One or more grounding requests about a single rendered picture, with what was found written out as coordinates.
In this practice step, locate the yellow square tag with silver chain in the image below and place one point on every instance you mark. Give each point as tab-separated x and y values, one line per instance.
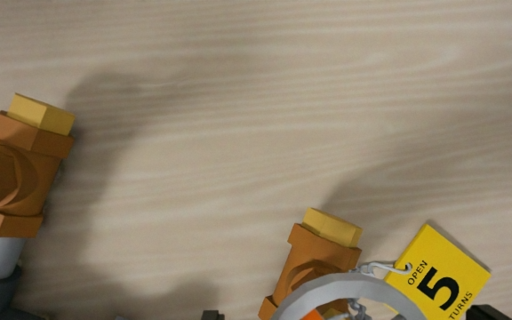
440	279

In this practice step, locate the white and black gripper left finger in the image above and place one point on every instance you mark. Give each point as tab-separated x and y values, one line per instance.
212	315

